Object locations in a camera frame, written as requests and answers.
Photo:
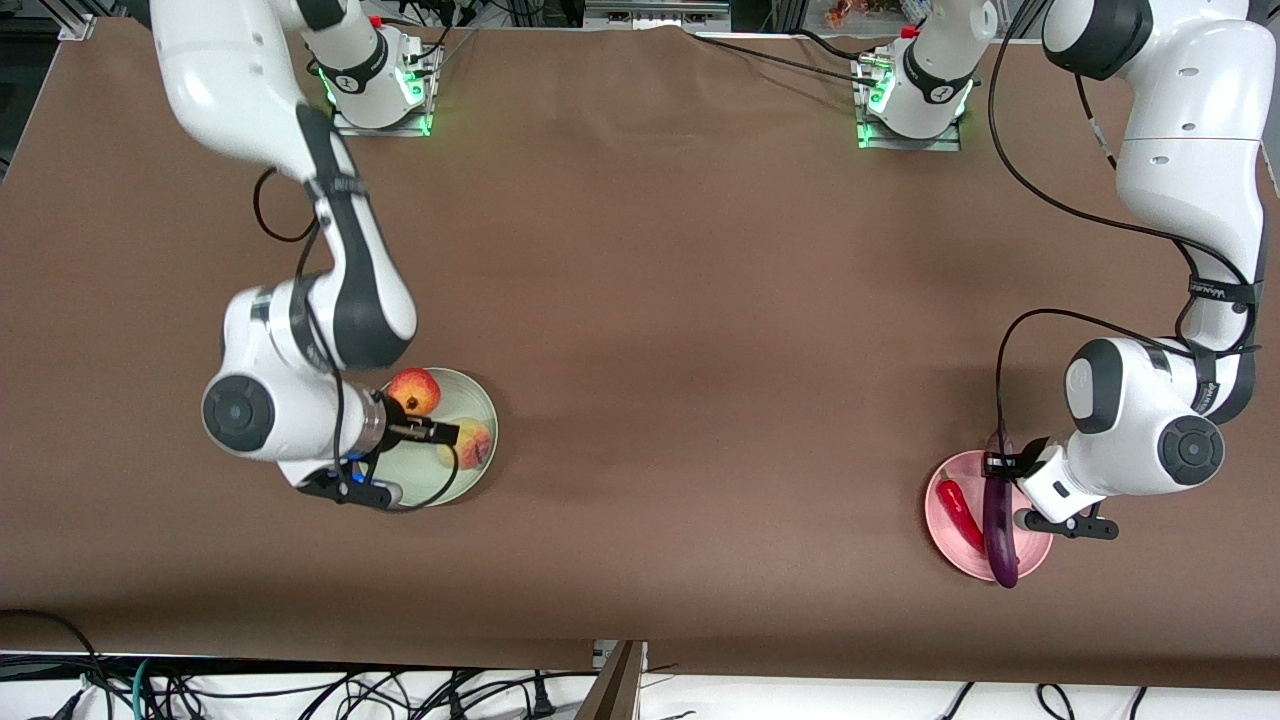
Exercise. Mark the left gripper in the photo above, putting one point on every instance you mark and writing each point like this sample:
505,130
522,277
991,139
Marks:
1003,465

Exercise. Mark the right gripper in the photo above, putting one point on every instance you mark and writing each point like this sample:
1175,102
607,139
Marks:
404,431

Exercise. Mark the yellow pink peach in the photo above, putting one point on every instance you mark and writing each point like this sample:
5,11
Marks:
472,445

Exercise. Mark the red apple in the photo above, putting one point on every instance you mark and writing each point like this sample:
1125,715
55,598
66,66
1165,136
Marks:
415,390

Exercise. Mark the purple eggplant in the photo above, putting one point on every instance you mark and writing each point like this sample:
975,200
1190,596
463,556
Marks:
1000,530

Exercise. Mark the red chili pepper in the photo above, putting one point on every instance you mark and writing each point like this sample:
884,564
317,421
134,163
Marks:
960,515

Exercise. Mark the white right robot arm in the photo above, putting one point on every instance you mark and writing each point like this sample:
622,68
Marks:
250,80

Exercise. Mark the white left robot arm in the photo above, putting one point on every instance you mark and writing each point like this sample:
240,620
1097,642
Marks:
1190,150

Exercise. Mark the light green plate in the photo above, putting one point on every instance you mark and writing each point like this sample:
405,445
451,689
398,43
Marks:
470,400

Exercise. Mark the pink plate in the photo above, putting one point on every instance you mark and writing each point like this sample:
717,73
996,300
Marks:
945,540

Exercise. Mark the brown table cover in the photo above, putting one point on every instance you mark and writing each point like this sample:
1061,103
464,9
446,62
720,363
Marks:
700,300

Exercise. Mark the colourful objects behind table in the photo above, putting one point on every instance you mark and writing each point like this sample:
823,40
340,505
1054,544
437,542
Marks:
870,10

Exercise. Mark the grey box behind table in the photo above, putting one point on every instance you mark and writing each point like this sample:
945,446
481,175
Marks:
655,12

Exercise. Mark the metal post below table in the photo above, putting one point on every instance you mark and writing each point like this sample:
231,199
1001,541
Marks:
612,685

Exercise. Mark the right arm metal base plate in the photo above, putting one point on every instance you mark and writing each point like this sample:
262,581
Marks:
420,115

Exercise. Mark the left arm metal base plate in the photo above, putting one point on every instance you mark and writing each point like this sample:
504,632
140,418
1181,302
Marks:
905,143

